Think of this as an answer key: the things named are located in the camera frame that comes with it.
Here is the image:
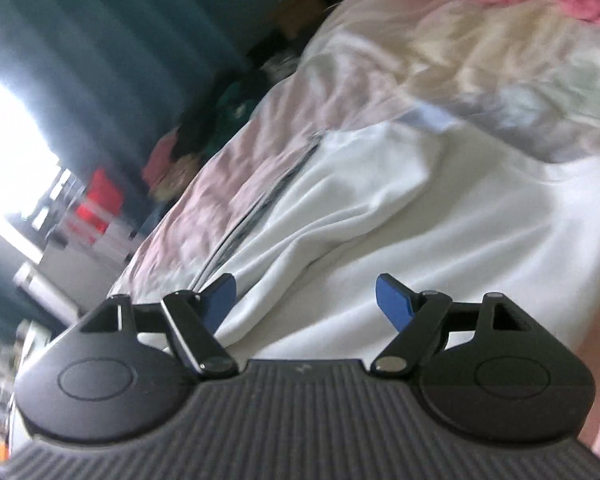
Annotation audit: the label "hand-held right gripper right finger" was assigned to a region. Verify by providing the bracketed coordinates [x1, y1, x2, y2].
[372, 274, 531, 373]

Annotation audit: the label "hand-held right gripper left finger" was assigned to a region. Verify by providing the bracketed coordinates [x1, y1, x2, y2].
[80, 274, 238, 376]

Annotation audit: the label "white pants with black stripe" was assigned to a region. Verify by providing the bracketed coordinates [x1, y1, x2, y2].
[195, 122, 600, 353]

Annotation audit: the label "pile of dark clothes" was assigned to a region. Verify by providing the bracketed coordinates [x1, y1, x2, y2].
[172, 0, 381, 173]

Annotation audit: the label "pink cloth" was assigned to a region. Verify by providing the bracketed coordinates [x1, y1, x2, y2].
[142, 130, 182, 192]

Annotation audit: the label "grey-blue curtain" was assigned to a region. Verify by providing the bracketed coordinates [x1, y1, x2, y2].
[0, 240, 81, 361]

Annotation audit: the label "pastel tie-dye bed sheet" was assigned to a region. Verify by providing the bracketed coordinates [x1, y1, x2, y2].
[107, 0, 600, 466]

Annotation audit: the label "window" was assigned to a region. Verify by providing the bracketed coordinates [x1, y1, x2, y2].
[0, 67, 68, 246]

